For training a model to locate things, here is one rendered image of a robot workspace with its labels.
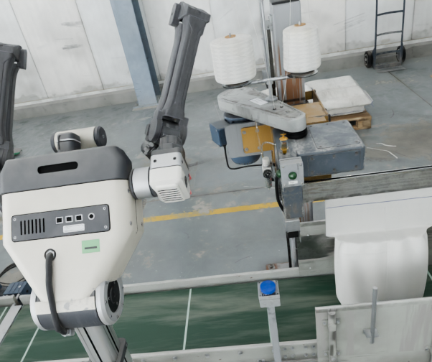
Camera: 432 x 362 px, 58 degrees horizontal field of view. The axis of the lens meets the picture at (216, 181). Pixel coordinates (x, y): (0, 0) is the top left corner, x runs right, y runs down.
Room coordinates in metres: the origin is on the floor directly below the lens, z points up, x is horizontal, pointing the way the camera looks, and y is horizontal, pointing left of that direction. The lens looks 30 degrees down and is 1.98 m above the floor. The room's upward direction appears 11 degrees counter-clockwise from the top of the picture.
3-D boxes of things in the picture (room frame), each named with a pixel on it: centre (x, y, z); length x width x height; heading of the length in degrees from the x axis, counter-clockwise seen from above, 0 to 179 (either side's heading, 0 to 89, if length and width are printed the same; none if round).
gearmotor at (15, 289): (1.87, 1.45, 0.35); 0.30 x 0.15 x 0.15; 83
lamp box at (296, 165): (1.14, -0.26, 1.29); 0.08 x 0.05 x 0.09; 83
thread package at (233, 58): (1.53, -0.16, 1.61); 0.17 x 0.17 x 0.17
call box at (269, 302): (1.06, -0.12, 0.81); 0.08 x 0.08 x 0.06; 83
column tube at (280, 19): (1.71, -0.42, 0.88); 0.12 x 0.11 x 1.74; 173
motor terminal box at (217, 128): (1.64, -0.07, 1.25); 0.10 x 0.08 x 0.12; 18
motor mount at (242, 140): (1.58, -0.22, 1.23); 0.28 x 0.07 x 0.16; 83
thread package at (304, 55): (1.49, -0.42, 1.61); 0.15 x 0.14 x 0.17; 83
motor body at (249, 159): (1.67, -0.17, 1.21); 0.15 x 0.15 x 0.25
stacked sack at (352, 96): (4.09, -1.53, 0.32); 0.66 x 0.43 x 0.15; 80
